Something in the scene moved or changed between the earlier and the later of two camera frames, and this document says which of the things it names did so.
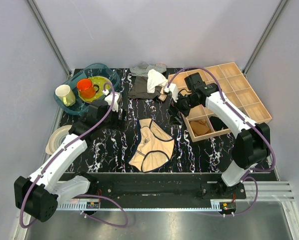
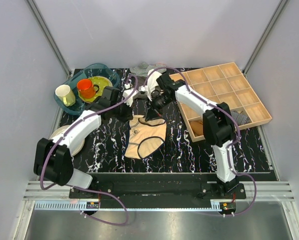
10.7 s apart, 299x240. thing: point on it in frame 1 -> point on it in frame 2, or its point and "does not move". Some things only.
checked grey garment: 160,67 does not move
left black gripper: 119,124 -> 128,115
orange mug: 86,88 does not move
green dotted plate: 100,81 does not move
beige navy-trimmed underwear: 154,147 -> 146,137
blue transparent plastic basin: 92,83 does not move
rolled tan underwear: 200,127 does not move
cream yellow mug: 64,91 does not move
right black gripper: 174,118 -> 152,114
